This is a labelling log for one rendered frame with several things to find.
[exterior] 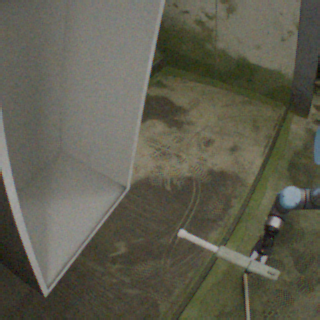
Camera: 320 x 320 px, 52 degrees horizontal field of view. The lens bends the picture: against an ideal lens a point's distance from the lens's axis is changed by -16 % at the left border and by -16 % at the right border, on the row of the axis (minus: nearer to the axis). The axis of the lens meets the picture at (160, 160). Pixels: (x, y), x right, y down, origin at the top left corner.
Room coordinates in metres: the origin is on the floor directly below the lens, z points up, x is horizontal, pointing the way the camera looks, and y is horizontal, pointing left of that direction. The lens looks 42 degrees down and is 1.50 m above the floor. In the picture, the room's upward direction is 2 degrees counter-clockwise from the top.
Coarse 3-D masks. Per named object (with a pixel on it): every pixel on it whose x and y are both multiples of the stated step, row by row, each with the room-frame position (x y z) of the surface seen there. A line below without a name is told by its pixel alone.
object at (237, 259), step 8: (184, 232) 0.89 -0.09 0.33; (192, 240) 0.86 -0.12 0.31; (200, 240) 0.86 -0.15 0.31; (208, 248) 0.83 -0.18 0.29; (216, 248) 0.82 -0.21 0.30; (224, 248) 0.81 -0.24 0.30; (216, 256) 0.81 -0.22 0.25; (224, 256) 0.78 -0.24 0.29; (232, 256) 0.78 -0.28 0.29; (240, 256) 0.77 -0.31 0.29; (240, 264) 0.74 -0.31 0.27; (248, 264) 0.74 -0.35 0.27; (256, 264) 0.73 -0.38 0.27; (248, 272) 0.77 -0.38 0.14; (256, 272) 0.70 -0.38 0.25; (264, 272) 0.70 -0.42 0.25; (272, 272) 0.68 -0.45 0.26; (272, 280) 0.67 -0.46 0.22
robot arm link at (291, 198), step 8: (288, 192) 0.93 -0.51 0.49; (296, 192) 0.92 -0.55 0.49; (304, 192) 0.93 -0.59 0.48; (280, 200) 0.92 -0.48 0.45; (288, 200) 0.90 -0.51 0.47; (296, 200) 0.89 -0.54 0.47; (304, 200) 0.89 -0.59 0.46; (280, 208) 0.92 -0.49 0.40; (288, 208) 0.89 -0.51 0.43; (296, 208) 0.89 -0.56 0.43
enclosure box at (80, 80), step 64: (0, 0) 0.84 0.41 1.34; (64, 0) 1.10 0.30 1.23; (128, 0) 0.99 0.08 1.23; (0, 64) 0.85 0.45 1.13; (64, 64) 1.13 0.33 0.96; (128, 64) 1.00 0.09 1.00; (0, 128) 0.43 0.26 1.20; (64, 128) 1.15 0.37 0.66; (128, 128) 1.01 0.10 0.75; (0, 192) 0.45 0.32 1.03; (64, 192) 0.96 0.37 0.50; (0, 256) 0.56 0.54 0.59; (64, 256) 0.67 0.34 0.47
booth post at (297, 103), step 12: (312, 0) 2.16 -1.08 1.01; (300, 12) 2.21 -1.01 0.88; (312, 12) 2.16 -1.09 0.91; (300, 24) 2.20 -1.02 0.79; (312, 24) 2.15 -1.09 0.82; (300, 36) 2.20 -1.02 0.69; (312, 36) 2.15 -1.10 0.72; (300, 48) 2.19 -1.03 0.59; (312, 48) 2.14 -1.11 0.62; (300, 60) 2.19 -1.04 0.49; (312, 60) 2.14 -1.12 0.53; (300, 72) 2.18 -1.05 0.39; (312, 72) 2.13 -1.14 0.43; (300, 84) 2.17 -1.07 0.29; (312, 84) 2.12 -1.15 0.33; (300, 96) 2.16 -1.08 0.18; (312, 96) 2.19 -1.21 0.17; (300, 108) 2.15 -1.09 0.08
